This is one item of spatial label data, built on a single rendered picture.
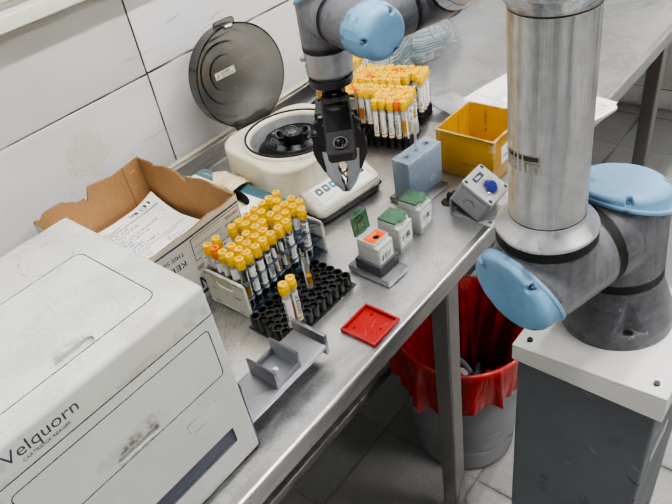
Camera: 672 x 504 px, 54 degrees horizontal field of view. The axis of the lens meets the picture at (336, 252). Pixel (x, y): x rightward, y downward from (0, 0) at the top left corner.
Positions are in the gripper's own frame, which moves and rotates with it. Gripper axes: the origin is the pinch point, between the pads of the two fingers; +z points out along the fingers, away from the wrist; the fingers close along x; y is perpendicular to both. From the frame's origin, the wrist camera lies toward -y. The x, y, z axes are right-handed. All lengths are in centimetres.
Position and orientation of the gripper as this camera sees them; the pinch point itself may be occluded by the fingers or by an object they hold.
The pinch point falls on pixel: (346, 187)
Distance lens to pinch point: 114.3
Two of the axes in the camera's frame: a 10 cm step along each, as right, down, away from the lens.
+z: 1.3, 7.8, 6.1
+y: 0.1, -6.2, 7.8
